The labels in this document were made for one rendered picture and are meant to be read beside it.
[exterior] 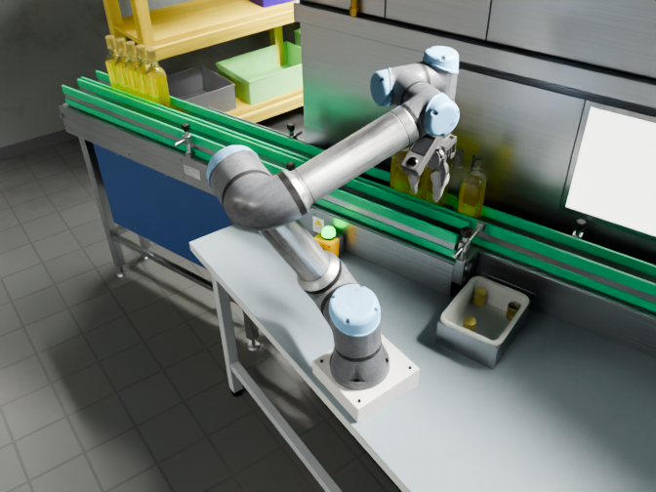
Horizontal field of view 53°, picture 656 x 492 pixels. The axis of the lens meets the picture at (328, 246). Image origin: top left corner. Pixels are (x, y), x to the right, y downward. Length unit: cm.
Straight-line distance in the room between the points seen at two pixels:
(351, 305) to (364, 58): 90
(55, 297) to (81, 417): 76
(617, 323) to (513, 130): 59
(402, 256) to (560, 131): 56
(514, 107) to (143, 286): 200
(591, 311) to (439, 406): 51
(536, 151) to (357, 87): 62
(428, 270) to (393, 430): 53
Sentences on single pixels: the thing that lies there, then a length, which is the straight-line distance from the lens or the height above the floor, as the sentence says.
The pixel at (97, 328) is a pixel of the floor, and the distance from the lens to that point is 310.
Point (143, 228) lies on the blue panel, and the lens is 295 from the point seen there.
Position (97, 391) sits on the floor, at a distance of 285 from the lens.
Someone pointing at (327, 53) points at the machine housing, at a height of 125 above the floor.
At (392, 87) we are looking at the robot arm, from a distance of 139.
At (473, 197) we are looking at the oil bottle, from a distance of 190.
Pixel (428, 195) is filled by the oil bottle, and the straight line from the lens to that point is 197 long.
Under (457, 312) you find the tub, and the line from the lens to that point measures 186.
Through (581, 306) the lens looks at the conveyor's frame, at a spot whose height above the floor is 83.
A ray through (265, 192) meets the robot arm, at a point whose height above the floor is 139.
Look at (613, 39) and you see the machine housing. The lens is 180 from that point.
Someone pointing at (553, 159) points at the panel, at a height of 113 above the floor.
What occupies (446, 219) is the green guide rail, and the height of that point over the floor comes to 95.
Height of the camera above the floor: 207
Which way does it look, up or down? 38 degrees down
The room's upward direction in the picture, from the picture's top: 1 degrees counter-clockwise
